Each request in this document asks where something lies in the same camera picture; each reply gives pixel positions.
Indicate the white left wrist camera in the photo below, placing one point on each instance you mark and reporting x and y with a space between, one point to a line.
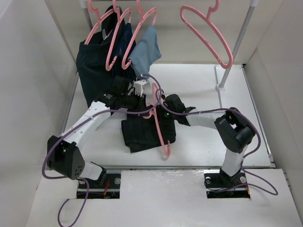
139 86

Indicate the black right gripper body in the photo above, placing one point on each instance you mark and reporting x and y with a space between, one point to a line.
165 117

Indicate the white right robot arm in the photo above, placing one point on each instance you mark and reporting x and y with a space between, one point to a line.
235 130

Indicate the white clothes rack frame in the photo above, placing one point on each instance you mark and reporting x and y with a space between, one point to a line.
93 17

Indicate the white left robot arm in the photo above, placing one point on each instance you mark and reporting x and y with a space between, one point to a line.
64 152

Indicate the black trousers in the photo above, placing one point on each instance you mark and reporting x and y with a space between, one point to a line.
141 134

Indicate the dark teal hanging trousers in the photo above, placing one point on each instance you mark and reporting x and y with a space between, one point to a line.
92 55

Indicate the light blue hanging shorts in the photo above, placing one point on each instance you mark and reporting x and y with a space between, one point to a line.
146 52

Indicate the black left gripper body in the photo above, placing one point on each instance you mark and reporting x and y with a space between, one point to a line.
133 102

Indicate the navy blue hanging shorts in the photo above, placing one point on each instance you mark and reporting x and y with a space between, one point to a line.
119 51

